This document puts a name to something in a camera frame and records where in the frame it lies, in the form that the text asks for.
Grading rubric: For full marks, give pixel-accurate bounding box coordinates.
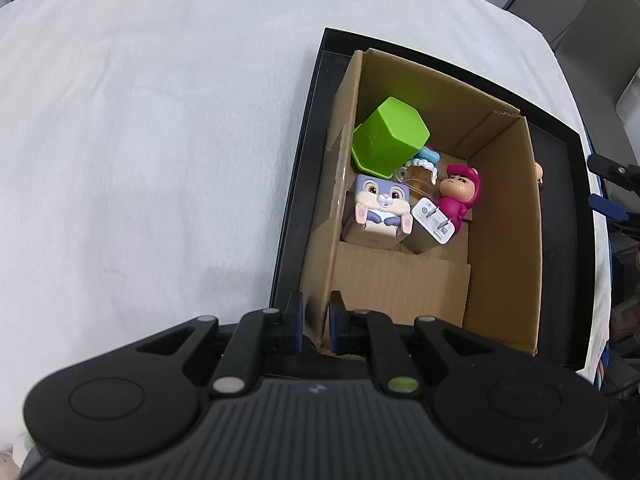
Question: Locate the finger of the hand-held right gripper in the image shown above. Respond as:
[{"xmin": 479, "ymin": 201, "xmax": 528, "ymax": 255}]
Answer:
[
  {"xmin": 587, "ymin": 153, "xmax": 640, "ymax": 189},
  {"xmin": 588, "ymin": 192, "xmax": 634, "ymax": 224}
]

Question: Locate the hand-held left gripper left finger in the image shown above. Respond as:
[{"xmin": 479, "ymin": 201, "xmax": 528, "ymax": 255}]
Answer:
[{"xmin": 125, "ymin": 290, "xmax": 304, "ymax": 399}]

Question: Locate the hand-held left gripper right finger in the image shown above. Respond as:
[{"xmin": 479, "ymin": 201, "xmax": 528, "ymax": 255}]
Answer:
[{"xmin": 328, "ymin": 290, "xmax": 506, "ymax": 399}]

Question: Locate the brown cardboard box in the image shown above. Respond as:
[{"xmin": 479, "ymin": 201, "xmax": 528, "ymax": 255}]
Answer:
[{"xmin": 297, "ymin": 48, "xmax": 544, "ymax": 358}]

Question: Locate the black tray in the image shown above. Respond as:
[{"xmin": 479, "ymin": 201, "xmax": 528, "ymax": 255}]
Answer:
[{"xmin": 270, "ymin": 27, "xmax": 604, "ymax": 374}]

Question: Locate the purple bunny cube toy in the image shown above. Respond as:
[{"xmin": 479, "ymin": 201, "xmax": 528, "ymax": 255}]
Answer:
[{"xmin": 342, "ymin": 174, "xmax": 416, "ymax": 251}]

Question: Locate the pink hooded figure toy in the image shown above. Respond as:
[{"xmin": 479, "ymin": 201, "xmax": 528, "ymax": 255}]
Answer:
[{"xmin": 433, "ymin": 164, "xmax": 485, "ymax": 233}]

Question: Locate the white plug charger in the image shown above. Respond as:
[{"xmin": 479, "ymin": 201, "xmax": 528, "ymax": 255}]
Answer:
[{"xmin": 412, "ymin": 197, "xmax": 457, "ymax": 246}]

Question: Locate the toy beer mug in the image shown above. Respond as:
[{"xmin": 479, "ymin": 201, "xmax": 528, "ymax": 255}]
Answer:
[{"xmin": 395, "ymin": 157, "xmax": 440, "ymax": 202}]

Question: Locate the green hexagonal cup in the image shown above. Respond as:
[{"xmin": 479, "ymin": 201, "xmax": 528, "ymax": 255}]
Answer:
[{"xmin": 350, "ymin": 96, "xmax": 431, "ymax": 179}]

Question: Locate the grey cabinet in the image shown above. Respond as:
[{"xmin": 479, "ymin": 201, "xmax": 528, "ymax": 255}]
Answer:
[{"xmin": 502, "ymin": 0, "xmax": 640, "ymax": 111}]

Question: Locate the white tablecloth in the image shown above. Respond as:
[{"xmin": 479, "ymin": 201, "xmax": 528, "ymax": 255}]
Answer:
[{"xmin": 0, "ymin": 0, "xmax": 613, "ymax": 441}]

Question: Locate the white round object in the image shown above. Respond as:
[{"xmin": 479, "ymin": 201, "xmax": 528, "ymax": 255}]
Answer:
[{"xmin": 10, "ymin": 432, "xmax": 37, "ymax": 467}]

